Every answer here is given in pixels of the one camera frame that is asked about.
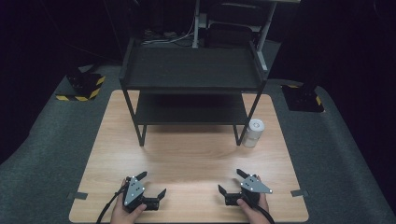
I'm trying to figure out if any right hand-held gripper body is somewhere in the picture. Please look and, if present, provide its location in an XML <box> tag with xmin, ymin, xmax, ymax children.
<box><xmin>224</xmin><ymin>175</ymin><xmax>274</xmax><ymax>207</ymax></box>

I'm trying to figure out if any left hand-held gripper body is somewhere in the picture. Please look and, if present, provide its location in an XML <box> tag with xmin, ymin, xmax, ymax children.
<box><xmin>122</xmin><ymin>175</ymin><xmax>162</xmax><ymax>215</ymax></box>

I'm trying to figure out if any person's left hand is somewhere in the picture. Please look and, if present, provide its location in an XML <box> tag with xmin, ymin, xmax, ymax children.
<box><xmin>109</xmin><ymin>176</ymin><xmax>148</xmax><ymax>224</ymax></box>

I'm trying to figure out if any person's right hand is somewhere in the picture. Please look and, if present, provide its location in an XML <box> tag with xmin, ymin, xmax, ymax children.
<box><xmin>236</xmin><ymin>175</ymin><xmax>271</xmax><ymax>224</ymax></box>

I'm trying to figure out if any white cylindrical bottle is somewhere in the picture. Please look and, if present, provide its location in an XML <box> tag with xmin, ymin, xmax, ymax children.
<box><xmin>242</xmin><ymin>118</ymin><xmax>266</xmax><ymax>149</ymax></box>

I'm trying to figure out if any black stand base striped tape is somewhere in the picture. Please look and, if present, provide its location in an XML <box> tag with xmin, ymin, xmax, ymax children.
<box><xmin>280</xmin><ymin>81</ymin><xmax>326</xmax><ymax>113</ymax></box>
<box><xmin>55</xmin><ymin>68</ymin><xmax>106</xmax><ymax>103</ymax></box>

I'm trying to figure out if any black two-tier metal shelf rack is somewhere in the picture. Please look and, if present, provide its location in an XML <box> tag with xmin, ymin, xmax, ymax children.
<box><xmin>119</xmin><ymin>36</ymin><xmax>269</xmax><ymax>147</ymax></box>

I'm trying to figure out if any black office chair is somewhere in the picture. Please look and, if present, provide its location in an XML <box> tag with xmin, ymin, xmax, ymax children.
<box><xmin>205</xmin><ymin>2</ymin><xmax>264</xmax><ymax>49</ymax></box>

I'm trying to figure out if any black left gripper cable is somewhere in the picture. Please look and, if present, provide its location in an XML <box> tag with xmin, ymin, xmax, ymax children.
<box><xmin>95</xmin><ymin>184</ymin><xmax>129</xmax><ymax>224</ymax></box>

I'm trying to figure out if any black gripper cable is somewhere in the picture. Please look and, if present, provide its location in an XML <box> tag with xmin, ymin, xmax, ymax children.
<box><xmin>255</xmin><ymin>203</ymin><xmax>276</xmax><ymax>224</ymax></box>
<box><xmin>95</xmin><ymin>184</ymin><xmax>129</xmax><ymax>224</ymax></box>

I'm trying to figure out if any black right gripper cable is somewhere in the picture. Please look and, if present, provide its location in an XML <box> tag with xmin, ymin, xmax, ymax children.
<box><xmin>255</xmin><ymin>203</ymin><xmax>276</xmax><ymax>224</ymax></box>

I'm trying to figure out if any white metal desk frame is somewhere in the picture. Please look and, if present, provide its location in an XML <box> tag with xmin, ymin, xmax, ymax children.
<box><xmin>191</xmin><ymin>0</ymin><xmax>302</xmax><ymax>73</ymax></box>

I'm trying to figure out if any white cables bundle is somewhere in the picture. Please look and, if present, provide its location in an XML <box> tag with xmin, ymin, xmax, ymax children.
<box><xmin>140</xmin><ymin>17</ymin><xmax>196</xmax><ymax>45</ymax></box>

